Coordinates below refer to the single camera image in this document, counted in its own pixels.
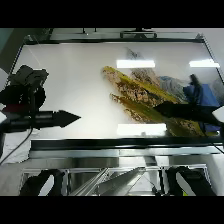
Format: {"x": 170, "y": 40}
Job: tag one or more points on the blue T-shirt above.
{"x": 209, "y": 95}

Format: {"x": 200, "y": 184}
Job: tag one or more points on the grey garment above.
{"x": 28, "y": 76}

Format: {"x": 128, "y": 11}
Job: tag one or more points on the red garment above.
{"x": 13, "y": 107}

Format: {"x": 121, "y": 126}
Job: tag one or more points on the white garment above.
{"x": 15, "y": 151}

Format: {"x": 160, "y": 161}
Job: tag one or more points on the black garment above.
{"x": 13, "y": 96}

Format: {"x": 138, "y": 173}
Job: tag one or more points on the silver frame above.
{"x": 116, "y": 153}

